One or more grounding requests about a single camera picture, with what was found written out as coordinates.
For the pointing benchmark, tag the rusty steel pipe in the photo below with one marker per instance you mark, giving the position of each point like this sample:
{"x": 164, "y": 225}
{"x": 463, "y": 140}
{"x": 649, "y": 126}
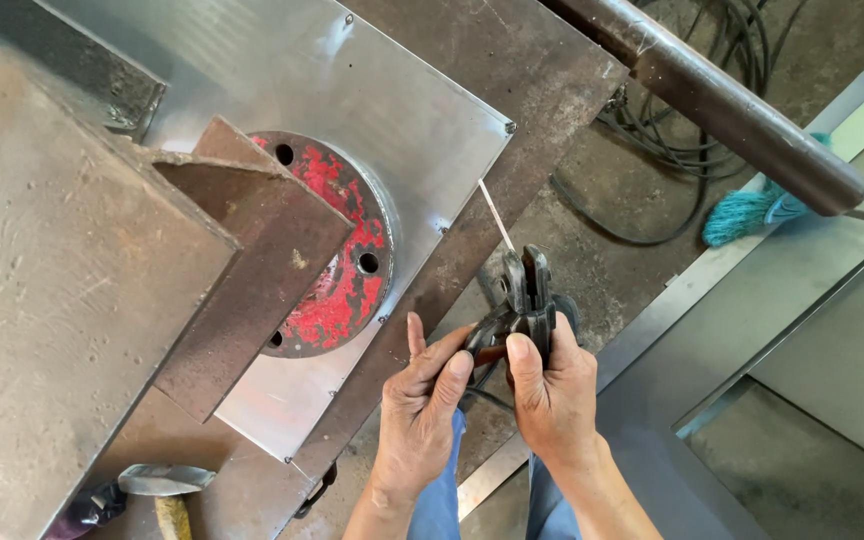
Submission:
{"x": 702, "y": 90}

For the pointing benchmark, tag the person's blue trousers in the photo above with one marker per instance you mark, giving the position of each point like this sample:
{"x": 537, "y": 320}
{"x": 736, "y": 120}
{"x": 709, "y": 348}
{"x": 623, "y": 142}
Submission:
{"x": 438, "y": 499}

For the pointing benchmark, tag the teal broom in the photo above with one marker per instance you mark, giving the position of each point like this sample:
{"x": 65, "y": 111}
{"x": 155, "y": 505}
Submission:
{"x": 736, "y": 214}

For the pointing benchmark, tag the grey welding rod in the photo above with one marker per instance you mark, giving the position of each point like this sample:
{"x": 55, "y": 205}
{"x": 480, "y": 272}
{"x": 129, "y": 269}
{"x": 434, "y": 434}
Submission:
{"x": 496, "y": 214}

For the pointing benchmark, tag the person's left hand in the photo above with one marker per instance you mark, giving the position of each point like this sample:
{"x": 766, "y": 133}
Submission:
{"x": 413, "y": 416}

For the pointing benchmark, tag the grey steel frame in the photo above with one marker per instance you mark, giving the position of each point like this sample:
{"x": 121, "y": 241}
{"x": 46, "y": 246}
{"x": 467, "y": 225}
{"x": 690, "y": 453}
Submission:
{"x": 702, "y": 337}

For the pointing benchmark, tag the red painted steel flange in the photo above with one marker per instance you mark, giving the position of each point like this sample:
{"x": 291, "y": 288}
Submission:
{"x": 342, "y": 300}

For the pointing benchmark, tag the person's right hand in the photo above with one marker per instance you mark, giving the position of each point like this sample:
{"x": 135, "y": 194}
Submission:
{"x": 559, "y": 405}

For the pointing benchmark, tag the shiny steel sheet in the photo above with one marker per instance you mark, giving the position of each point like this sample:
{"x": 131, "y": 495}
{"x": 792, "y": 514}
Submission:
{"x": 402, "y": 90}

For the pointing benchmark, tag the dark steel angle beam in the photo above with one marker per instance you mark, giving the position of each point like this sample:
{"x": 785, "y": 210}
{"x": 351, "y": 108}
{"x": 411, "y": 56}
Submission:
{"x": 64, "y": 67}

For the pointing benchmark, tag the rusty steel work table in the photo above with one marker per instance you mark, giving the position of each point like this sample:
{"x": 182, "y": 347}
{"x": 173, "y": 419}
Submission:
{"x": 537, "y": 75}

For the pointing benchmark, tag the black welding electrode holder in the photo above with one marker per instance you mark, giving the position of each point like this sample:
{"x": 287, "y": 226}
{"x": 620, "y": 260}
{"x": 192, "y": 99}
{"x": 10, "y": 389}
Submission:
{"x": 526, "y": 300}

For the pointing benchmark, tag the rusty welded steel bracket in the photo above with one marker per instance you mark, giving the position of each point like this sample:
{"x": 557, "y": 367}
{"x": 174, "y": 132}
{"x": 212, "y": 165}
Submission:
{"x": 64, "y": 300}

